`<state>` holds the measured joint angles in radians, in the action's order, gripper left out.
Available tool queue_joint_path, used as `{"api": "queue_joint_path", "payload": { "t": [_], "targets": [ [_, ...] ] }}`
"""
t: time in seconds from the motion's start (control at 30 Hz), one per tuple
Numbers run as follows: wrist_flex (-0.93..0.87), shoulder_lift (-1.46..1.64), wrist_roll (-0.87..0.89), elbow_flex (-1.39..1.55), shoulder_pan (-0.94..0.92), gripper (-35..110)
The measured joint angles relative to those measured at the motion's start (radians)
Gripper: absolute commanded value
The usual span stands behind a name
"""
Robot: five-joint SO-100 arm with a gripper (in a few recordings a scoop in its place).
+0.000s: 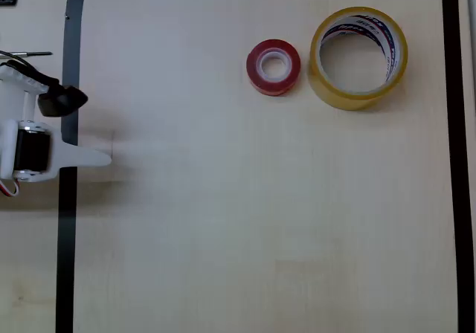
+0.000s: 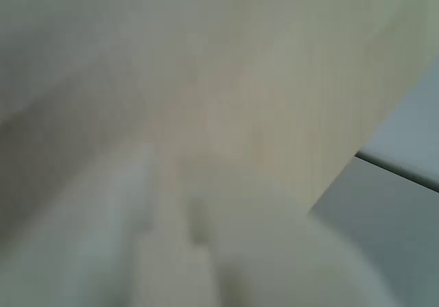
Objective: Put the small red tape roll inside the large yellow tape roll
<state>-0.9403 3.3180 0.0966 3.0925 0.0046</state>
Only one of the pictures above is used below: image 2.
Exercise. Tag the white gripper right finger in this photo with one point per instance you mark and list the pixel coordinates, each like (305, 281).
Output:
(295, 272)

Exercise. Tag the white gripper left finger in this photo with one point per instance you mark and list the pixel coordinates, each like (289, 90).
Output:
(103, 238)

